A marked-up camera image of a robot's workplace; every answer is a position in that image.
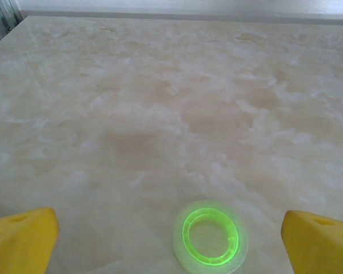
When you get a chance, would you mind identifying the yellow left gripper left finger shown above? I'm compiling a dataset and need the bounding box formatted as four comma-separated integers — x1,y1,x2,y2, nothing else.
0,207,60,274

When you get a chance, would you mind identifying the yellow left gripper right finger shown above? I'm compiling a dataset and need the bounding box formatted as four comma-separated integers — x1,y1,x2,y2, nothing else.
281,210,343,274

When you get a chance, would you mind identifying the clear tape roll green core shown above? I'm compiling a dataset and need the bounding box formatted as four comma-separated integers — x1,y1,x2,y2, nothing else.
173,199,249,274

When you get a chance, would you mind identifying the aluminium frame post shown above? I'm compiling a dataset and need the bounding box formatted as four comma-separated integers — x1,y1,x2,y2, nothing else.
0,0,26,52

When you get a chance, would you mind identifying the thin aluminium rail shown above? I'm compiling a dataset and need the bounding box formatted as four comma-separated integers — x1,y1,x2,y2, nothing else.
19,10,343,26

